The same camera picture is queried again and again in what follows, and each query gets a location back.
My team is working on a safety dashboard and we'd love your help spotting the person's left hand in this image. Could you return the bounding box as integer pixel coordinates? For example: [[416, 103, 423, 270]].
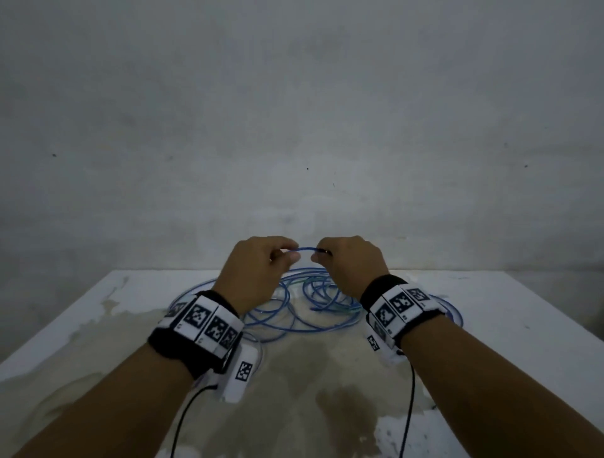
[[212, 236, 301, 317]]

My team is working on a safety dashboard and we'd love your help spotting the person's right hand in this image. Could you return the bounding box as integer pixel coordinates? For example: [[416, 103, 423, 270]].
[[311, 236, 390, 300]]

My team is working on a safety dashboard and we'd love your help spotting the blue cable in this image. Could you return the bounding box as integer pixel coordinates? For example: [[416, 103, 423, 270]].
[[165, 245, 465, 344]]

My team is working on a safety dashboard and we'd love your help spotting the person's left forearm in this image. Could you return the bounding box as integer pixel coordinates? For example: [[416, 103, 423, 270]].
[[13, 342, 209, 458]]

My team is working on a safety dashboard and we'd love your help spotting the person's right forearm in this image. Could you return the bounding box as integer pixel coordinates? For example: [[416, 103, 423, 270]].
[[401, 313, 604, 458]]

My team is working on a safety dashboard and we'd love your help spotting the black wristband with marker tags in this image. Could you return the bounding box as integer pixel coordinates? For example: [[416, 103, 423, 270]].
[[147, 290, 246, 381], [360, 274, 447, 350]]

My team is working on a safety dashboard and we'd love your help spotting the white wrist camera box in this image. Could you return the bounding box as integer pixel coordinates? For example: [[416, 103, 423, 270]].
[[218, 342, 260, 405], [365, 325, 409, 367]]

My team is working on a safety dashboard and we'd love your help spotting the thin black cable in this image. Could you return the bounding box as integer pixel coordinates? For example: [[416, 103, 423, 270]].
[[398, 353, 417, 458], [169, 384, 219, 458]]

